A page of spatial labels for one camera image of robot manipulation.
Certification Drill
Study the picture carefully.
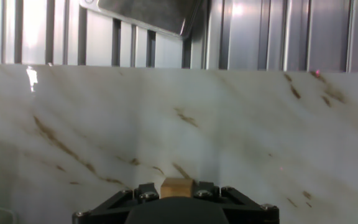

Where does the silver digital scale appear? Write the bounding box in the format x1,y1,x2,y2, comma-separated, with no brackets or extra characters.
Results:
79,0,203,40

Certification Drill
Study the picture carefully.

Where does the large wooden cube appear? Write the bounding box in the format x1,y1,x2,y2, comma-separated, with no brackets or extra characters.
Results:
160,177,195,199

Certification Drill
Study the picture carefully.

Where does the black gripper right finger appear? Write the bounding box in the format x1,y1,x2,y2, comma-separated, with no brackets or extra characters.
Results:
193,181,281,224

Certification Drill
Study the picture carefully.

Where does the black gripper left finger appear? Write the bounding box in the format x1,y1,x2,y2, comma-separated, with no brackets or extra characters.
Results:
71,182,162,224

